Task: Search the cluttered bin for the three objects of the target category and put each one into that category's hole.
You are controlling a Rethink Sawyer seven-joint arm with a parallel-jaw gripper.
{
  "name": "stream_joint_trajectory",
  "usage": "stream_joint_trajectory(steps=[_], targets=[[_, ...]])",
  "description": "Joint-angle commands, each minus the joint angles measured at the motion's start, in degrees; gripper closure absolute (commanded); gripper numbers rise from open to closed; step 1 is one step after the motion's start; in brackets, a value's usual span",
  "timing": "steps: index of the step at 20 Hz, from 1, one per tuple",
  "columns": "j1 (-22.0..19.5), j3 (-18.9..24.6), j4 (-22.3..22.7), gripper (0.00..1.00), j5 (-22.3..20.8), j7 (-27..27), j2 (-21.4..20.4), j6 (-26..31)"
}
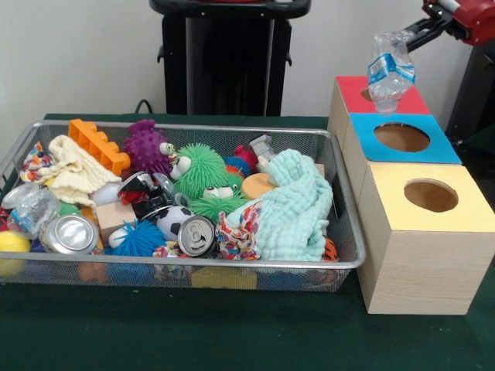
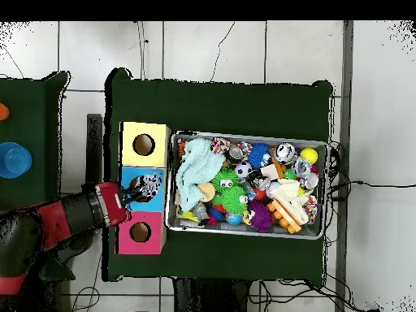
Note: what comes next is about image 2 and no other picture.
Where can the mint green cloth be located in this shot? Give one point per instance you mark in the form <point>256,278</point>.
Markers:
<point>198,162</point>

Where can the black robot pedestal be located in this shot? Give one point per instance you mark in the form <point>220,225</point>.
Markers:
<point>208,297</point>

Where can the black flat panel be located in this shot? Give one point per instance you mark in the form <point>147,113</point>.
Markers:
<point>94,143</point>

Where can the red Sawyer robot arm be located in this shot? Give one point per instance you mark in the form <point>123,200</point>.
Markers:
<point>78,211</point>

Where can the purple spiky toy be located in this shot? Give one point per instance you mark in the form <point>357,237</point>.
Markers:
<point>260,217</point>

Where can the green fuzzy toy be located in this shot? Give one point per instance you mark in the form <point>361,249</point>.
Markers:
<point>232,200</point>

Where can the small soccer ball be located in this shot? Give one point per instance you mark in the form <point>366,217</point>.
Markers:
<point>243,170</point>

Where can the cream knitted cloth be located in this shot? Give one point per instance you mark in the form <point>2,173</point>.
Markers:
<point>288,193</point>

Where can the crushed clear plastic bottle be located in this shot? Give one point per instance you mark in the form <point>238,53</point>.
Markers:
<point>148,187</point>

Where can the orange toy building block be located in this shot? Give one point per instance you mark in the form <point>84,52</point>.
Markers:
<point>283,217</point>

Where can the blue fuzzy toy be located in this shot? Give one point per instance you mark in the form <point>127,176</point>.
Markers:
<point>258,155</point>

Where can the blue plastic cup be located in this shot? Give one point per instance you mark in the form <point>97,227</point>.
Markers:
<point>14,160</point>

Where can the wooden box with three holes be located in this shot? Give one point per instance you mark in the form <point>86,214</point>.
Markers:
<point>149,159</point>

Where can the yellow ball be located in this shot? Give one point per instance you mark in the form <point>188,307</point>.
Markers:
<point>308,156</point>

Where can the orange plastic cup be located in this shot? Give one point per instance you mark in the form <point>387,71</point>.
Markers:
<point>3,112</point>

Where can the dark green table cloth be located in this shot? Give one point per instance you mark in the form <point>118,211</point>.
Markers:
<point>32,113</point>
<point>221,107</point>

